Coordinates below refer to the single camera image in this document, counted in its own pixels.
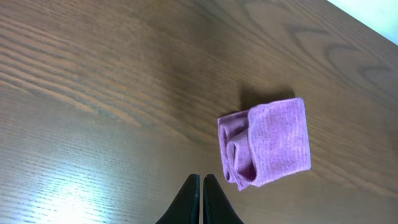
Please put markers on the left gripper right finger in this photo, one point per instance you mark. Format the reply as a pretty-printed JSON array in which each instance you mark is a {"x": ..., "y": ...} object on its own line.
[{"x": 216, "y": 206}]

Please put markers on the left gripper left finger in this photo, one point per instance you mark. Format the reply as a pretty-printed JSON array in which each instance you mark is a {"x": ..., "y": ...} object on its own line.
[{"x": 185, "y": 208}]

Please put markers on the purple microfiber cloth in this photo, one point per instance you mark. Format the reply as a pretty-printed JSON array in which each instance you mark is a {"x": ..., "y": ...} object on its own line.
[{"x": 264, "y": 143}]

